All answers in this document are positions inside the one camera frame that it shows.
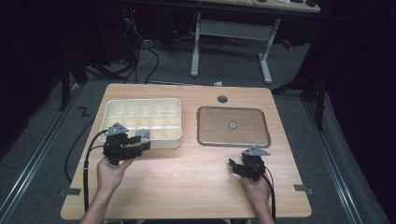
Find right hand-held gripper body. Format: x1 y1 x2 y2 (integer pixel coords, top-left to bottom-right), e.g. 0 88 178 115
241 146 272 183

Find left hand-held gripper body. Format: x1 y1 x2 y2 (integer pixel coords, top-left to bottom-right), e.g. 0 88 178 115
102 121 135 166

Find white divided storage box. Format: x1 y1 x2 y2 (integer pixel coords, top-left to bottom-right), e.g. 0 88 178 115
98 97 183 149

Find person's right hand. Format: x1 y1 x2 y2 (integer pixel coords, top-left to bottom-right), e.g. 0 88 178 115
242 176 273 213

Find person's left hand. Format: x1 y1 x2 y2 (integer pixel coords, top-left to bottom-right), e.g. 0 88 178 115
96 156 134 196

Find black metal stand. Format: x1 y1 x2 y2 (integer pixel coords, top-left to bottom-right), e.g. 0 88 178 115
270 69 329 132
58 50 89 113

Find white-legged wooden desk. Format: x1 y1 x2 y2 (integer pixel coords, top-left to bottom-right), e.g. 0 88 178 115
190 0 321 85

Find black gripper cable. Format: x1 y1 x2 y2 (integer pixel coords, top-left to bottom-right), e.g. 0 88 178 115
81 129 108 213
260 171 277 222

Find long thin black cable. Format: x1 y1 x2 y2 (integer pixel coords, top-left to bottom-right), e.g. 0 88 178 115
64 118 96 185

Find metal floor rail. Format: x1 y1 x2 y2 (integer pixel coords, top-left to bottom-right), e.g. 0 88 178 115
0 83 82 218
303 99 364 224

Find bundle of black cables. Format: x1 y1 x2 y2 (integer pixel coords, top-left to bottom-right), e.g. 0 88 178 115
118 8 161 85

